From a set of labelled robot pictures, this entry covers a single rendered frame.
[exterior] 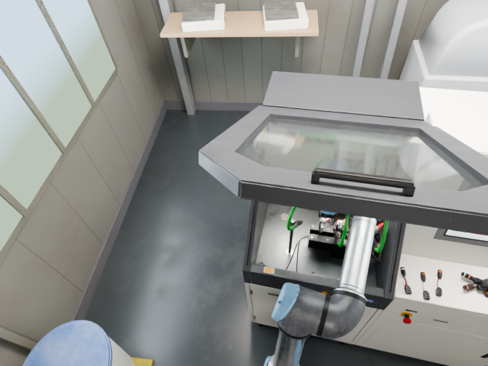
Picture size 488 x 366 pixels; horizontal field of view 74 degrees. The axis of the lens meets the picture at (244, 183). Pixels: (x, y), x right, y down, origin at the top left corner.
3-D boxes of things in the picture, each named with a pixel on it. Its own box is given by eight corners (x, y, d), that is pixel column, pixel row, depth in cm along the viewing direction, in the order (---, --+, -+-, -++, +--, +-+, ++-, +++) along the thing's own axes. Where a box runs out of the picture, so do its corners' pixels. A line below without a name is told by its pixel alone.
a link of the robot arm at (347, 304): (365, 349, 83) (391, 192, 106) (322, 333, 86) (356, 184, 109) (356, 353, 93) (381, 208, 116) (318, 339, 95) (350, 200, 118)
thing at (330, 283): (251, 284, 170) (250, 271, 157) (253, 276, 172) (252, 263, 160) (375, 308, 158) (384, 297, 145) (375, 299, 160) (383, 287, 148)
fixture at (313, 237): (306, 253, 174) (308, 240, 162) (308, 237, 180) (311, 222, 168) (372, 264, 168) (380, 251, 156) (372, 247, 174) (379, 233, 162)
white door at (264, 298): (253, 322, 223) (248, 285, 170) (254, 318, 224) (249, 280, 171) (351, 343, 211) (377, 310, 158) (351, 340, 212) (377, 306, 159)
